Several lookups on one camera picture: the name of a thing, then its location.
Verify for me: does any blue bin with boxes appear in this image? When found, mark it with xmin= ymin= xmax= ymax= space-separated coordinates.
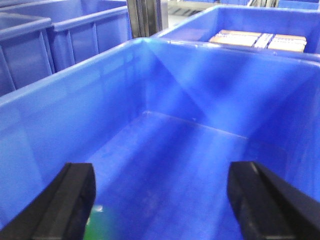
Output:
xmin=154 ymin=5 xmax=320 ymax=62

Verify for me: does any blue bin far left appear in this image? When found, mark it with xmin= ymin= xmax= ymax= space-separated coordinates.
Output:
xmin=0 ymin=12 xmax=56 ymax=96

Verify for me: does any cardboard box in bin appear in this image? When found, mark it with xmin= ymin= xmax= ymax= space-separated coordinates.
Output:
xmin=208 ymin=29 xmax=307 ymax=53

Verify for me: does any large blue plastic bin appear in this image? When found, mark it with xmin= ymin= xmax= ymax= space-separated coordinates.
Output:
xmin=0 ymin=38 xmax=320 ymax=240

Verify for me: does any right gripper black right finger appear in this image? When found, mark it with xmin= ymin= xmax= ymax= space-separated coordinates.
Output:
xmin=227 ymin=161 xmax=320 ymax=240

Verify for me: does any green toy block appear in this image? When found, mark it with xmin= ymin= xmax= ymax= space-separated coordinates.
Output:
xmin=83 ymin=205 xmax=108 ymax=240

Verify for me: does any metal post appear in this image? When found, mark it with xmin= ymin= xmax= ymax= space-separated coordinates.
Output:
xmin=126 ymin=0 xmax=169 ymax=39

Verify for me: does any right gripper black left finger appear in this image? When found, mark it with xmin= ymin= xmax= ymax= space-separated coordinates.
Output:
xmin=0 ymin=162 xmax=96 ymax=240

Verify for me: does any blue bin behind left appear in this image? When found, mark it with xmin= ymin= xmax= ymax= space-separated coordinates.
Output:
xmin=0 ymin=0 xmax=132 ymax=72

